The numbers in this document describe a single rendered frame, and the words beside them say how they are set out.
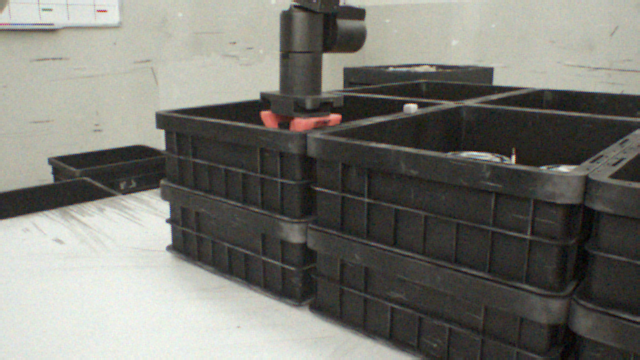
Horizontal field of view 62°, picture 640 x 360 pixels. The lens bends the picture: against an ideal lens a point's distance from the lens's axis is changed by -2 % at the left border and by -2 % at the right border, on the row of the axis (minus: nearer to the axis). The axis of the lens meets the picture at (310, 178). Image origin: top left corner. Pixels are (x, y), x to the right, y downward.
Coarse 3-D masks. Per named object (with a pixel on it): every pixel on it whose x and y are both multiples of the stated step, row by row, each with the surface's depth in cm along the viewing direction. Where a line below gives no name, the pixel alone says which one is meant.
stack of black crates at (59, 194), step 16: (0, 192) 160; (16, 192) 163; (32, 192) 166; (48, 192) 169; (64, 192) 173; (80, 192) 177; (96, 192) 169; (112, 192) 160; (0, 208) 161; (16, 208) 164; (32, 208) 167; (48, 208) 170
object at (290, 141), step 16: (352, 96) 103; (368, 96) 101; (160, 112) 80; (176, 112) 83; (400, 112) 79; (160, 128) 80; (176, 128) 77; (192, 128) 74; (208, 128) 72; (224, 128) 70; (240, 128) 68; (256, 128) 66; (272, 128) 66; (320, 128) 65; (240, 144) 69; (256, 144) 67; (272, 144) 65; (288, 144) 63; (304, 144) 63
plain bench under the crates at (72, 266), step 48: (144, 192) 122; (0, 240) 93; (48, 240) 93; (96, 240) 93; (144, 240) 93; (0, 288) 75; (48, 288) 75; (96, 288) 75; (144, 288) 75; (192, 288) 75; (240, 288) 75; (0, 336) 63; (48, 336) 63; (96, 336) 63; (144, 336) 63; (192, 336) 63; (240, 336) 63; (288, 336) 63; (336, 336) 63
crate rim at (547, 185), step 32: (352, 128) 67; (352, 160) 57; (384, 160) 55; (416, 160) 52; (448, 160) 50; (480, 160) 49; (608, 160) 49; (512, 192) 47; (544, 192) 45; (576, 192) 44
